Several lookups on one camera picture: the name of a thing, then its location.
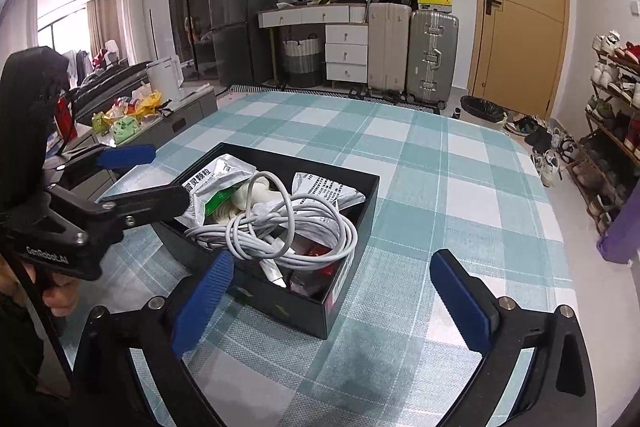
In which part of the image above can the red packet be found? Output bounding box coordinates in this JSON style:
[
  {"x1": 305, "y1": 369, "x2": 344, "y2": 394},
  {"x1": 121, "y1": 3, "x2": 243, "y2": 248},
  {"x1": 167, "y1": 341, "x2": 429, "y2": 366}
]
[{"x1": 292, "y1": 241, "x2": 347, "y2": 299}]

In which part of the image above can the pile of shoes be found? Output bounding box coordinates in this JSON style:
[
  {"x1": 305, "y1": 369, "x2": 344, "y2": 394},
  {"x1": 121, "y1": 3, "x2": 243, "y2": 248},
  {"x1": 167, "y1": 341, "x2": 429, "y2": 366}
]
[{"x1": 505, "y1": 113, "x2": 582, "y2": 188}]

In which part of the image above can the woven laundry basket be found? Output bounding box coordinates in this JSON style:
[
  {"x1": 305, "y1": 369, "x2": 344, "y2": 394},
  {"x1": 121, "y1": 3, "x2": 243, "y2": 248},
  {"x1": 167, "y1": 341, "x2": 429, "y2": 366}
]
[{"x1": 279, "y1": 34, "x2": 324, "y2": 88}]

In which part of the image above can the black cardboard box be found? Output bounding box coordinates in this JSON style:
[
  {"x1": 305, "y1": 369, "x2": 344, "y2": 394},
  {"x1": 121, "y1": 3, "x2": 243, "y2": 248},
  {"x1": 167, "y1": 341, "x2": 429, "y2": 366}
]
[{"x1": 97, "y1": 142, "x2": 381, "y2": 341}]

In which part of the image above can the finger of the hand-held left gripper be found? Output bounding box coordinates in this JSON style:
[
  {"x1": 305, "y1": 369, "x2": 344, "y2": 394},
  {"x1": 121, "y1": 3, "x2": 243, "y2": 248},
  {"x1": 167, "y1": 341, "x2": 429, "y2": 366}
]
[
  {"x1": 46, "y1": 184, "x2": 190, "y2": 245},
  {"x1": 43, "y1": 144, "x2": 157, "y2": 178}
]

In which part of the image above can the grey low cabinet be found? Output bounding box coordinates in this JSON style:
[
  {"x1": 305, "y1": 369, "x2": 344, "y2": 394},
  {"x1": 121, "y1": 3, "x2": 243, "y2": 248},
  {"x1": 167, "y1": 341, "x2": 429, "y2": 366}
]
[{"x1": 75, "y1": 84, "x2": 219, "y2": 188}]

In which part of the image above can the wooden door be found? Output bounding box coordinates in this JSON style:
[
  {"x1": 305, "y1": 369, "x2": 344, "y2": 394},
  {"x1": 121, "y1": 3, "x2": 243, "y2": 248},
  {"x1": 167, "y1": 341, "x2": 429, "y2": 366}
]
[{"x1": 472, "y1": 0, "x2": 571, "y2": 120}]

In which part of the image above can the person's left hand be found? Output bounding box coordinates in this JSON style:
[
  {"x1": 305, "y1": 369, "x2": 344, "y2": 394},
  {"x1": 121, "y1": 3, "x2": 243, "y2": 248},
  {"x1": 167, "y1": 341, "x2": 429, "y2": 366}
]
[{"x1": 22, "y1": 266, "x2": 81, "y2": 319}]

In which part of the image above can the white curtain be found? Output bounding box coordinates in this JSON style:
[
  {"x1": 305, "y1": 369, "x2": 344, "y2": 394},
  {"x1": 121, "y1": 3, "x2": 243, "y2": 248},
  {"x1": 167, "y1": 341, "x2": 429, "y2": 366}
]
[{"x1": 120, "y1": 0, "x2": 146, "y2": 66}]

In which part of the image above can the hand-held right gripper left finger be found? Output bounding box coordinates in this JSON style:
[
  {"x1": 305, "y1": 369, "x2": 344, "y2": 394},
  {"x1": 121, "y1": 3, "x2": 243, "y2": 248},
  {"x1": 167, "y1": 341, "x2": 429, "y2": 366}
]
[{"x1": 72, "y1": 251, "x2": 235, "y2": 427}]

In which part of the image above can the grey refrigerator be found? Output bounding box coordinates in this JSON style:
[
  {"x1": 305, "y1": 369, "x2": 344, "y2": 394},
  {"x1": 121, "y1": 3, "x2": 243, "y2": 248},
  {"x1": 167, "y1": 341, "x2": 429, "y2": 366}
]
[{"x1": 206, "y1": 0, "x2": 279, "y2": 88}]

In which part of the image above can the teal checked tablecloth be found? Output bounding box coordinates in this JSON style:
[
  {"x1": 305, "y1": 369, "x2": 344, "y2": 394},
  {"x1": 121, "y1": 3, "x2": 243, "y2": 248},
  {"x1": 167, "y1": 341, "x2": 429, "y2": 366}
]
[{"x1": 65, "y1": 91, "x2": 577, "y2": 427}]

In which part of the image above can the silver suitcase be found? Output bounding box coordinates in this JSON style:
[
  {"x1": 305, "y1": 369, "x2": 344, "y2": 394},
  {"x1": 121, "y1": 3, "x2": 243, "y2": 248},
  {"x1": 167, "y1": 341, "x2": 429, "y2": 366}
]
[{"x1": 406, "y1": 10, "x2": 460, "y2": 108}]

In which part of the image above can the dark padded jacket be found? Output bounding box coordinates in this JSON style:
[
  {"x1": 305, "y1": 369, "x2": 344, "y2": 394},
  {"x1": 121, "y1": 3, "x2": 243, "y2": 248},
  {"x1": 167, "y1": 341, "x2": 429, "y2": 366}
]
[{"x1": 75, "y1": 62, "x2": 151, "y2": 108}]

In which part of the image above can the brown curtain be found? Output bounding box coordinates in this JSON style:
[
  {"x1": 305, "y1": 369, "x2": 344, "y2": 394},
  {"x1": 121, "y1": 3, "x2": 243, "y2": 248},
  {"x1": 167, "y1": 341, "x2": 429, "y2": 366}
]
[{"x1": 86, "y1": 0, "x2": 124, "y2": 63}]

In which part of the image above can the red bottle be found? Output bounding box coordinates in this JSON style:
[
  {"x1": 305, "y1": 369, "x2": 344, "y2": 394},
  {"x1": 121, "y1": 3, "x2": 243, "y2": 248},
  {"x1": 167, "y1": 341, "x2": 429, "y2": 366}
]
[{"x1": 55, "y1": 97, "x2": 79, "y2": 146}]

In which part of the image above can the yellow plastic bag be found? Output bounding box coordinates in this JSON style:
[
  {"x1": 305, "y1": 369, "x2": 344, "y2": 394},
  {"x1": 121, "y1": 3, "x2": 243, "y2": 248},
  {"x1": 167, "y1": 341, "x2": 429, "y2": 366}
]
[{"x1": 131, "y1": 91, "x2": 164, "y2": 116}]

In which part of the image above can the silver printed sachet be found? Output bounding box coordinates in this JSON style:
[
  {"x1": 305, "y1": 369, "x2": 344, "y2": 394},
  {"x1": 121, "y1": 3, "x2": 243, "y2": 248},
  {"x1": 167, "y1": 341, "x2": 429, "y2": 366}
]
[
  {"x1": 181, "y1": 153, "x2": 259, "y2": 231},
  {"x1": 290, "y1": 171, "x2": 366, "y2": 213}
]

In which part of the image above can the purple cloth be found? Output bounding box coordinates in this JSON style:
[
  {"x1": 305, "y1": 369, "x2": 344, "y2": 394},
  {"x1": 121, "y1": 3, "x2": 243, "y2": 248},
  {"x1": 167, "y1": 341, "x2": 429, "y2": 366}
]
[{"x1": 597, "y1": 201, "x2": 640, "y2": 264}]

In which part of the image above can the white cable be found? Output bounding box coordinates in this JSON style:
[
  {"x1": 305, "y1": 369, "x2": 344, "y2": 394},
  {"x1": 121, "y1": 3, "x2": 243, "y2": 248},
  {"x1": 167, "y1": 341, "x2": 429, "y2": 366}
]
[{"x1": 185, "y1": 172, "x2": 359, "y2": 291}]

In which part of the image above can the white electric kettle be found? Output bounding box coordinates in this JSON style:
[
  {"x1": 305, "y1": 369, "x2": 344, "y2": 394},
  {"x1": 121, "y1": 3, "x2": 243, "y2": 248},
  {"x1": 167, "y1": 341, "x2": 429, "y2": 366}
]
[{"x1": 146, "y1": 56, "x2": 184, "y2": 104}]

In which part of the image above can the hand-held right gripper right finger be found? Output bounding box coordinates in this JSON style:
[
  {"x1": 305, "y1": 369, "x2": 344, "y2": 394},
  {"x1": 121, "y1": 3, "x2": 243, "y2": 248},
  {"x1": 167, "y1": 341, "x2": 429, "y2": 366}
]
[{"x1": 429, "y1": 248, "x2": 598, "y2": 427}]

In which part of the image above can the white desk with drawers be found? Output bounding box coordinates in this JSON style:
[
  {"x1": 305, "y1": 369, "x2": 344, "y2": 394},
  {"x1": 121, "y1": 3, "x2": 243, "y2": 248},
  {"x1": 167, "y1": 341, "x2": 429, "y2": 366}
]
[{"x1": 257, "y1": 4, "x2": 370, "y2": 90}]

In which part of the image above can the shoe rack with shoes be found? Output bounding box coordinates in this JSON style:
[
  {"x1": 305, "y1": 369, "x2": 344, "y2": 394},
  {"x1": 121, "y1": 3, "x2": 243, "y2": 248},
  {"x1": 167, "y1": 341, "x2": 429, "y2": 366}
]
[{"x1": 575, "y1": 31, "x2": 640, "y2": 234}]

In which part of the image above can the black trash bin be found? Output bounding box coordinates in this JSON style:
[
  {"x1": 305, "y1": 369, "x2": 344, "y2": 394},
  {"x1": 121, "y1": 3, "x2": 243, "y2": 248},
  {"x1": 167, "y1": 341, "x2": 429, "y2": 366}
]
[{"x1": 460, "y1": 95, "x2": 506, "y2": 123}]

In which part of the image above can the beige suitcase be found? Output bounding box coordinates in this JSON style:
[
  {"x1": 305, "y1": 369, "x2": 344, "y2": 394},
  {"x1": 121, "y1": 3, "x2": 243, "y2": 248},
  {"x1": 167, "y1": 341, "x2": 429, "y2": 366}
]
[{"x1": 367, "y1": 2, "x2": 412, "y2": 98}]

